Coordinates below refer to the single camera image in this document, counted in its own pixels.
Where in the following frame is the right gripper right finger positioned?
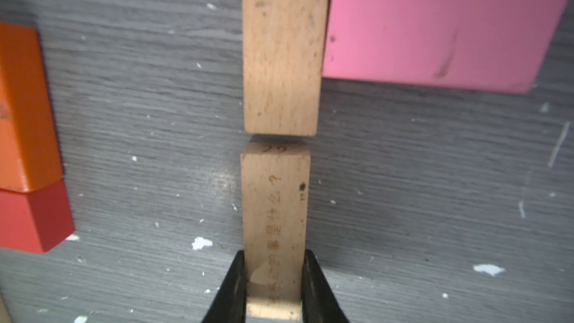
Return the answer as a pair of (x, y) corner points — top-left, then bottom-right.
(301, 249), (349, 323)

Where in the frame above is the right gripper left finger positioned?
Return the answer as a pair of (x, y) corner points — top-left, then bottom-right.
(202, 251), (247, 323)

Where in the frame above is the natural wood block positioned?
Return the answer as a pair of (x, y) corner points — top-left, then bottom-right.
(242, 0), (329, 137)
(240, 142), (311, 322)

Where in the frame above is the red block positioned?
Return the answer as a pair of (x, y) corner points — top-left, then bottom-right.
(0, 180), (75, 254)

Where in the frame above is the orange block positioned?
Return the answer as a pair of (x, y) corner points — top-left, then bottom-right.
(1, 22), (64, 193)

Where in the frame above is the light pink block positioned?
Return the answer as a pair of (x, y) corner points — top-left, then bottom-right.
(323, 0), (568, 94)

